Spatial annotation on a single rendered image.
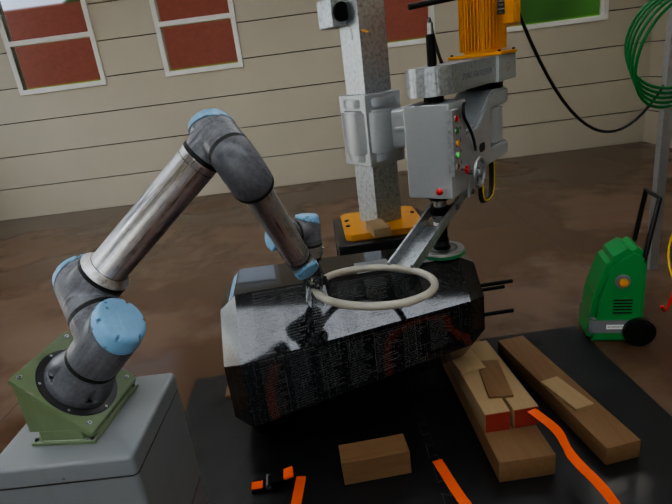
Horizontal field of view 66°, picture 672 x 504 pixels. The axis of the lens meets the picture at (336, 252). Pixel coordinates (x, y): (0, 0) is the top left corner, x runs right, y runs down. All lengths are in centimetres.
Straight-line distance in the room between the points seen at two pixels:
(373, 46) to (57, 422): 237
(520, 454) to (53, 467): 173
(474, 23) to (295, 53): 559
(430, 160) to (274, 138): 617
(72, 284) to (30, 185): 817
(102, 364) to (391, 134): 209
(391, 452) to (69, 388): 137
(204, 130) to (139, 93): 740
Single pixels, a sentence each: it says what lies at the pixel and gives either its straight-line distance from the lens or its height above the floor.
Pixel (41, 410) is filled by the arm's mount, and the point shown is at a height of 96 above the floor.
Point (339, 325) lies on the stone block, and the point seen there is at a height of 64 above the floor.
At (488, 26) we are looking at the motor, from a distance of 293.
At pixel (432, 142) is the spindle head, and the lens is 234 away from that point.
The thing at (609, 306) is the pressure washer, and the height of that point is 24.
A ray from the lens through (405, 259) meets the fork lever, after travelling 227.
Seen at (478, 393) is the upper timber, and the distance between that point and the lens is 258.
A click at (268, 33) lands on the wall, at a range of 834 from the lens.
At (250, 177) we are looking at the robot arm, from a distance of 132.
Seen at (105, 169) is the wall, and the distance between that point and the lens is 915.
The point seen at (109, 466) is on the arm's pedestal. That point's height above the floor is 83.
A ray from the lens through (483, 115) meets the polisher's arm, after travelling 273.
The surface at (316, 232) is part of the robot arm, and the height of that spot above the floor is 116.
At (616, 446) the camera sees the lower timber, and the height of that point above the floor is 10.
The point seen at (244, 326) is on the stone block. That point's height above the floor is 69.
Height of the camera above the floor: 173
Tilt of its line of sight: 20 degrees down
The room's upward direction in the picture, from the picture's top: 7 degrees counter-clockwise
